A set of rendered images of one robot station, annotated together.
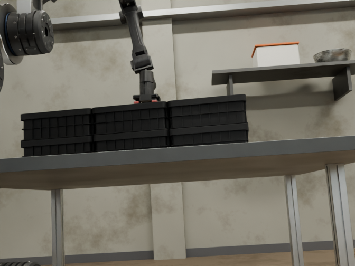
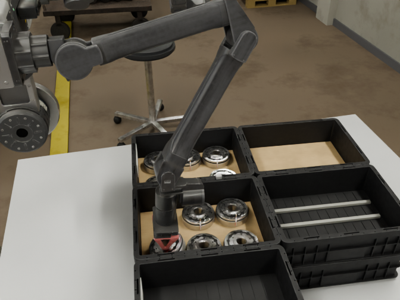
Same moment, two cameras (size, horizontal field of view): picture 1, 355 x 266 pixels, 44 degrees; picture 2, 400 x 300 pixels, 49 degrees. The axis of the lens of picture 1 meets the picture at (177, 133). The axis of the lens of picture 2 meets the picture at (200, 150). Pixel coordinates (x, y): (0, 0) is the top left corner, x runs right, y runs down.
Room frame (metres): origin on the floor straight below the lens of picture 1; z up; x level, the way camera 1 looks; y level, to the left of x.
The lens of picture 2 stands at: (1.61, -0.74, 1.82)
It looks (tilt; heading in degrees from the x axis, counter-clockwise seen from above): 36 degrees down; 75
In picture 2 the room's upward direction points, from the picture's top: 1 degrees counter-clockwise
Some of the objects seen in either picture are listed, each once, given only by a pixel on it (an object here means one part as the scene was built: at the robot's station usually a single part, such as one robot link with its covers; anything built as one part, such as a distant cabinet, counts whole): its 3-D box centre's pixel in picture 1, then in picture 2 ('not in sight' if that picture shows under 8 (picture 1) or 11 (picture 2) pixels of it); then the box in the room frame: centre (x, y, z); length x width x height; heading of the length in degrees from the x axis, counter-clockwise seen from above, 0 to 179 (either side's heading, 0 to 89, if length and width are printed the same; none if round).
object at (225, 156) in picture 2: not in sight; (216, 153); (2.01, 0.51, 0.86); 0.10 x 0.10 x 0.01
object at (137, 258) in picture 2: (140, 116); (201, 215); (1.85, 0.16, 0.92); 0.40 x 0.30 x 0.02; 172
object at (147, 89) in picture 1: (146, 92); (165, 213); (1.74, 0.12, 0.99); 0.10 x 0.07 x 0.07; 82
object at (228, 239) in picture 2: not in sight; (241, 242); (1.95, 0.07, 0.86); 0.10 x 0.10 x 0.01
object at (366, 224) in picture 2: not in sight; (328, 214); (2.25, 0.10, 0.87); 0.40 x 0.30 x 0.11; 172
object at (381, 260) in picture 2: not in sight; (323, 238); (2.25, 0.10, 0.76); 0.40 x 0.30 x 0.12; 172
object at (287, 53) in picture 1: (275, 60); not in sight; (3.97, -0.95, 1.78); 0.40 x 0.33 x 0.22; 87
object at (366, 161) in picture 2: not in sight; (299, 146); (2.29, 0.40, 0.92); 0.40 x 0.30 x 0.02; 172
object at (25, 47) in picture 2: not in sight; (30, 52); (1.49, 0.21, 1.45); 0.09 x 0.08 x 0.12; 87
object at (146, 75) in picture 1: (146, 78); (168, 197); (1.75, 0.11, 1.05); 0.07 x 0.06 x 0.07; 176
